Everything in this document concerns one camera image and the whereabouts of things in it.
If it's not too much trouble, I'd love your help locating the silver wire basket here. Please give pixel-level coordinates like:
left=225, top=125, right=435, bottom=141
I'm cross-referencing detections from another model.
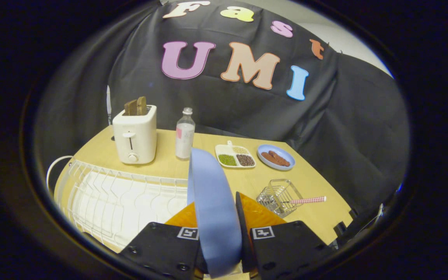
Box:
left=256, top=179, right=304, bottom=218

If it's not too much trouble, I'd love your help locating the blue plate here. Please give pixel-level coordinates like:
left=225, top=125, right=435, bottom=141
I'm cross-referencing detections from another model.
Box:
left=187, top=147, right=243, bottom=278

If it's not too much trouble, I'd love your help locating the brown sausage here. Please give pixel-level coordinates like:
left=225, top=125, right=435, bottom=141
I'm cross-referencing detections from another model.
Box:
left=261, top=152, right=284, bottom=166
left=268, top=150, right=291, bottom=167

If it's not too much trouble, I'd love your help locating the small blue dish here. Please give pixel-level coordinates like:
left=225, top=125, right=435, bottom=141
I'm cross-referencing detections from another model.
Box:
left=257, top=144, right=296, bottom=171

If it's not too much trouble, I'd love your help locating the white wire dish rack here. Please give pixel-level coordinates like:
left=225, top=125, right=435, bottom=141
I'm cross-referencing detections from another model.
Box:
left=54, top=159, right=189, bottom=250

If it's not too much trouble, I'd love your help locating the clear plastic bottle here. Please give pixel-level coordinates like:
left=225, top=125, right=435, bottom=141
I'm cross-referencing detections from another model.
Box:
left=175, top=107, right=196, bottom=160

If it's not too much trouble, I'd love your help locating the black backdrop cloth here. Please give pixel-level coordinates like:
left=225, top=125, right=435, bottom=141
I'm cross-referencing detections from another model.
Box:
left=34, top=0, right=410, bottom=218

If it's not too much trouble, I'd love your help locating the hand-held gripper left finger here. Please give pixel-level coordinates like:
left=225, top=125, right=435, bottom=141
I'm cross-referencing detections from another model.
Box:
left=119, top=202, right=209, bottom=280

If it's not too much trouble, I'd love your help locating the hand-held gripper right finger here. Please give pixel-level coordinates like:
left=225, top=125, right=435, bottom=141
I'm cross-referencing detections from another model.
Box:
left=235, top=191, right=335, bottom=280

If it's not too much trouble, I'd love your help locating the white divided tray with beans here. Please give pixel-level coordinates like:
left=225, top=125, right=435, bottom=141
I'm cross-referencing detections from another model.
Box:
left=215, top=140, right=256, bottom=168

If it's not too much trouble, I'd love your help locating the white toaster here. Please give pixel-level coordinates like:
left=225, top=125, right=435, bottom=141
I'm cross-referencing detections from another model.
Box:
left=112, top=105, right=158, bottom=165

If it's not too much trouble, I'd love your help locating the pink checkered handle spoon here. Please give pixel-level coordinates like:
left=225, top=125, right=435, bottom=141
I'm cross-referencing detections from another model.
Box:
left=289, top=196, right=327, bottom=205

